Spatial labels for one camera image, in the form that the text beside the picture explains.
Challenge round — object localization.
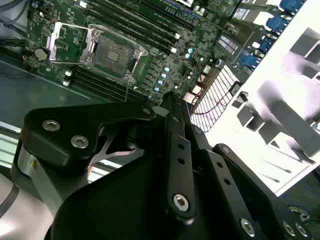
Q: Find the metal socket cover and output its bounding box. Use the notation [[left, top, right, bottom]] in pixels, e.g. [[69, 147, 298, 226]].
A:
[[46, 21, 99, 65]]

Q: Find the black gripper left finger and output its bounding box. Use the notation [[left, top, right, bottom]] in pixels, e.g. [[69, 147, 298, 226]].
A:
[[21, 91, 198, 224]]

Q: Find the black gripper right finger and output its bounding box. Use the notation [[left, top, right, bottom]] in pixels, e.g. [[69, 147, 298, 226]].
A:
[[178, 96, 314, 240]]

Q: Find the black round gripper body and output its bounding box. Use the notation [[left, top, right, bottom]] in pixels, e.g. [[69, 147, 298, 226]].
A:
[[46, 155, 286, 240]]

